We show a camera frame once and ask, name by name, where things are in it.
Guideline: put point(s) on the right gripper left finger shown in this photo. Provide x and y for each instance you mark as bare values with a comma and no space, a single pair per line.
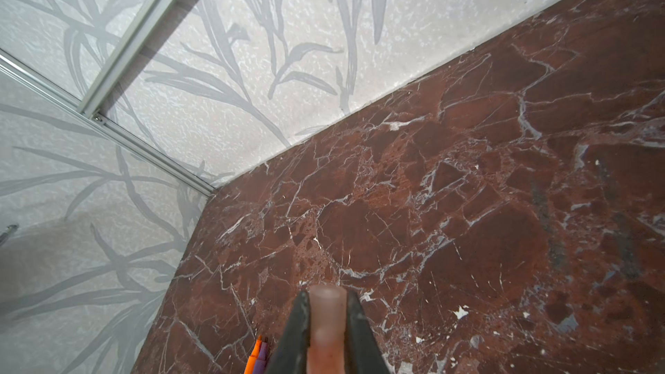
291,354

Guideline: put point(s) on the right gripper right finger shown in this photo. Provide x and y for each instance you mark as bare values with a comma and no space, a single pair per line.
362,353

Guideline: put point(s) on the translucent pink pen cap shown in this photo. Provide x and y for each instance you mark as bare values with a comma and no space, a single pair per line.
327,331

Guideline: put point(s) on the purple marker pen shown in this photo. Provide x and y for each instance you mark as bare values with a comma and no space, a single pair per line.
261,362

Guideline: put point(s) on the orange pen far left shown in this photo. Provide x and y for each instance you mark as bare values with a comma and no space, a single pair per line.
249,367

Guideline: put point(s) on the clear plastic wall tray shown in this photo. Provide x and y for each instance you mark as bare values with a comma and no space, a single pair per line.
8,233

